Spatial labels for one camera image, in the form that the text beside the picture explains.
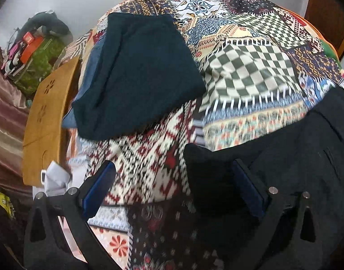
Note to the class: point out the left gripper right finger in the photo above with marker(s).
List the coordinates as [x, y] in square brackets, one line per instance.
[287, 236]

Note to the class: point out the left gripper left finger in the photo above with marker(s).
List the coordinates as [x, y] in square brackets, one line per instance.
[45, 245]

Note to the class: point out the black pants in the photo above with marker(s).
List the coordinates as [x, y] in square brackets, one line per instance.
[307, 155]

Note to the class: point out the white crumpled cloth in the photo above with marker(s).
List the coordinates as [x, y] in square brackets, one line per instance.
[56, 181]

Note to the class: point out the wooden lap tray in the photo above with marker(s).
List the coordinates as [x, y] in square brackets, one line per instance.
[44, 138]

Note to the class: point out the blue folded garment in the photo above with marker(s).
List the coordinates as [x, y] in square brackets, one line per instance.
[87, 74]

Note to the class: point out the striped pink curtain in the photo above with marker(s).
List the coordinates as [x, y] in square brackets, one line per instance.
[13, 119]

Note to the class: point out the colourful patchwork bed quilt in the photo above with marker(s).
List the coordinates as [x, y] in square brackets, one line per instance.
[263, 67]

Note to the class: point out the orange box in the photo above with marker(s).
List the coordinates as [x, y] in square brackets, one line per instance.
[32, 43]

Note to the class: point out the dark teal folded garment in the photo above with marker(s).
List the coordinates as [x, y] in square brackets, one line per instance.
[144, 71]

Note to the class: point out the wooden door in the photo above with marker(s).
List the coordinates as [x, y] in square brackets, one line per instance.
[328, 17]

